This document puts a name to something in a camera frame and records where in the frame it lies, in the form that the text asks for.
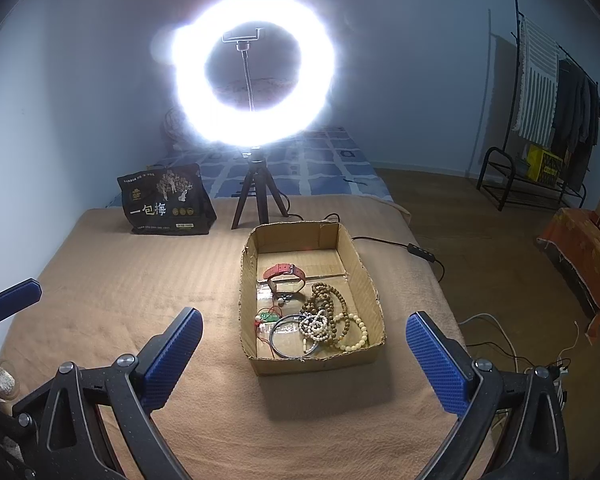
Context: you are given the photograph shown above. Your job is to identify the brown wooden bead necklace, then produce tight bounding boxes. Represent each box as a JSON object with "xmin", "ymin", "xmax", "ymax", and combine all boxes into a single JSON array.
[{"xmin": 300, "ymin": 282, "xmax": 353, "ymax": 351}]

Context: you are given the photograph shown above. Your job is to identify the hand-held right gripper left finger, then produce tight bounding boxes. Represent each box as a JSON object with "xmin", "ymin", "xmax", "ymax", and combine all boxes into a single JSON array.
[{"xmin": 12, "ymin": 306, "xmax": 204, "ymax": 480}]

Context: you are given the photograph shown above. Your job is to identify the blue patterned bedsheet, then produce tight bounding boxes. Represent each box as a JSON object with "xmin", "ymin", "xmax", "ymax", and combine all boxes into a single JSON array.
[{"xmin": 105, "ymin": 125, "xmax": 396, "ymax": 208}]

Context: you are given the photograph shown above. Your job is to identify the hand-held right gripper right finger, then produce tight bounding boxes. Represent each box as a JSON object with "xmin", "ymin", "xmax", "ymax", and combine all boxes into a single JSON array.
[{"xmin": 405, "ymin": 311, "xmax": 581, "ymax": 480}]

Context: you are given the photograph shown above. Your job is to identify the red string green pendant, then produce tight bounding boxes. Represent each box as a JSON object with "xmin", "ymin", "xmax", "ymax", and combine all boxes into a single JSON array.
[{"xmin": 254, "ymin": 305, "xmax": 286, "ymax": 333}]

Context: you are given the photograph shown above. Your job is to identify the red strap wristwatch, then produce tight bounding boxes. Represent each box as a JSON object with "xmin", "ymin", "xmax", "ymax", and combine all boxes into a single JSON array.
[{"xmin": 261, "ymin": 262, "xmax": 308, "ymax": 295}]

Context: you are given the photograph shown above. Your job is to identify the black snack bag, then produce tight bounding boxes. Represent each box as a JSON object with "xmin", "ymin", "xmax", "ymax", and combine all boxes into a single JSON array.
[{"xmin": 116, "ymin": 162, "xmax": 218, "ymax": 237}]

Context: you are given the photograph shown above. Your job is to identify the phone holder clamp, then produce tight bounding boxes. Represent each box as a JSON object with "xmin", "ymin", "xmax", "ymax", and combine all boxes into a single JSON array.
[{"xmin": 221, "ymin": 26, "xmax": 263, "ymax": 53}]

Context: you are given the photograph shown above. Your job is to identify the black cable with switch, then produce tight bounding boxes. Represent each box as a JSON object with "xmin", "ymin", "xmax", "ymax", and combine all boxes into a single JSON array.
[{"xmin": 352, "ymin": 235, "xmax": 446, "ymax": 281}]

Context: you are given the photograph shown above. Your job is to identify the yellow box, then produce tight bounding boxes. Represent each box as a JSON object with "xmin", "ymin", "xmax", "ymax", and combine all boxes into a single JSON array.
[{"xmin": 526, "ymin": 144, "xmax": 564, "ymax": 182}]

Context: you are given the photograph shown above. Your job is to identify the orange covered box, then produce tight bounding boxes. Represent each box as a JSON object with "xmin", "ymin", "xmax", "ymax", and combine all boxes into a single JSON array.
[{"xmin": 536, "ymin": 206, "xmax": 600, "ymax": 346}]

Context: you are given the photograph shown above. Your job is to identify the blue bangle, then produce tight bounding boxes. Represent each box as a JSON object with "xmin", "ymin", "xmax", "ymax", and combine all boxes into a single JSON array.
[{"xmin": 270, "ymin": 314, "xmax": 326, "ymax": 359}]

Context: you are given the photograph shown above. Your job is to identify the white cable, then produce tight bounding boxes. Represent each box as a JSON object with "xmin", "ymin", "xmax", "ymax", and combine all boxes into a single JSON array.
[{"xmin": 457, "ymin": 312, "xmax": 521, "ymax": 361}]

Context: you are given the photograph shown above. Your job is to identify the thin white wire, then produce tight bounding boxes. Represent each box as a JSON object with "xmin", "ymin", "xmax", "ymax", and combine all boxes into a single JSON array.
[{"xmin": 550, "ymin": 320, "xmax": 581, "ymax": 376}]

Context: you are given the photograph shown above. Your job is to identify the dark hanging clothes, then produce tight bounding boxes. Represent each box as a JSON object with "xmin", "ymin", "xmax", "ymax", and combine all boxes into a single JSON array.
[{"xmin": 552, "ymin": 57, "xmax": 600, "ymax": 191}]

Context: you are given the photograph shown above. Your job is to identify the black shoe rack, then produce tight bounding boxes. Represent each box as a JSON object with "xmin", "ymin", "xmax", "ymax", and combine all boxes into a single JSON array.
[{"xmin": 476, "ymin": 146, "xmax": 588, "ymax": 212}]

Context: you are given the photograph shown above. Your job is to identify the black tripod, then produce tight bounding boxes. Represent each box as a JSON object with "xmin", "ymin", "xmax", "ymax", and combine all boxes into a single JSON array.
[{"xmin": 230, "ymin": 45, "xmax": 291, "ymax": 231}]

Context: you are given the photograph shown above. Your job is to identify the white pearl necklace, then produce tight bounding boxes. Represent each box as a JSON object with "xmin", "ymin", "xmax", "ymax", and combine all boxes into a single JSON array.
[{"xmin": 299, "ymin": 310, "xmax": 333, "ymax": 356}]

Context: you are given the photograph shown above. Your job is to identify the cardboard box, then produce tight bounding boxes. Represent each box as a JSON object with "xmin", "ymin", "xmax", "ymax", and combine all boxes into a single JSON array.
[{"xmin": 238, "ymin": 220, "xmax": 388, "ymax": 377}]

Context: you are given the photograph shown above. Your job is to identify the person's left hand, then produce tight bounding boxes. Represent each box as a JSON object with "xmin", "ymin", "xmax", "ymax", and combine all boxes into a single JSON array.
[{"xmin": 0, "ymin": 357, "xmax": 21, "ymax": 403}]

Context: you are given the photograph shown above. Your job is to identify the black clothes rack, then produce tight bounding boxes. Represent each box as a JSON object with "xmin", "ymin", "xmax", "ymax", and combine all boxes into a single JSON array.
[{"xmin": 512, "ymin": 0, "xmax": 600, "ymax": 201}]

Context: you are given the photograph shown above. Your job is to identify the striped towel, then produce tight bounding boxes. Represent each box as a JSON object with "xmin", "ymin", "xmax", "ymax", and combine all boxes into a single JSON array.
[{"xmin": 517, "ymin": 17, "xmax": 561, "ymax": 146}]

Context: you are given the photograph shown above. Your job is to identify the ring light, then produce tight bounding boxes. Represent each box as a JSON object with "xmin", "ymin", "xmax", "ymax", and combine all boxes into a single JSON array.
[{"xmin": 150, "ymin": 0, "xmax": 341, "ymax": 151}]

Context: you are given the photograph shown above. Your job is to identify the cream bead bracelet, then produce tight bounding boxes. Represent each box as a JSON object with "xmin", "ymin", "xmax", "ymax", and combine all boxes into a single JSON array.
[{"xmin": 332, "ymin": 311, "xmax": 370, "ymax": 352}]

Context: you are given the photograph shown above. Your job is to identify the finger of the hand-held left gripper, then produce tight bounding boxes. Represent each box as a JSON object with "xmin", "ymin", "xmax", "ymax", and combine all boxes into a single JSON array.
[
  {"xmin": 0, "ymin": 278, "xmax": 43, "ymax": 328},
  {"xmin": 0, "ymin": 385, "xmax": 52, "ymax": 480}
]

